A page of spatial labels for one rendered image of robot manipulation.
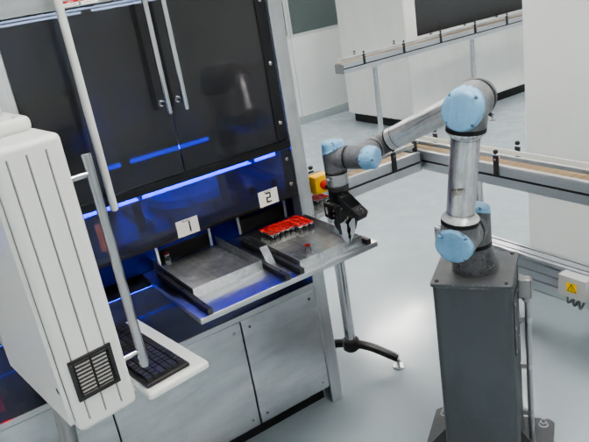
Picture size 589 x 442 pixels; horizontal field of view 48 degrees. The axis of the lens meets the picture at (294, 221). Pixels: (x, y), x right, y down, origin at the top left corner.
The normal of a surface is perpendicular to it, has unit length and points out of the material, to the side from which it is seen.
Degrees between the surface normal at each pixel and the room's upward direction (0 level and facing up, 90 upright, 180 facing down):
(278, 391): 90
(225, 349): 90
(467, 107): 82
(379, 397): 0
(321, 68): 90
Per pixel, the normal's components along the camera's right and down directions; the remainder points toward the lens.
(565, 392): -0.15, -0.92
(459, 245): -0.51, 0.50
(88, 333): 0.65, 0.18
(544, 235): -0.82, 0.33
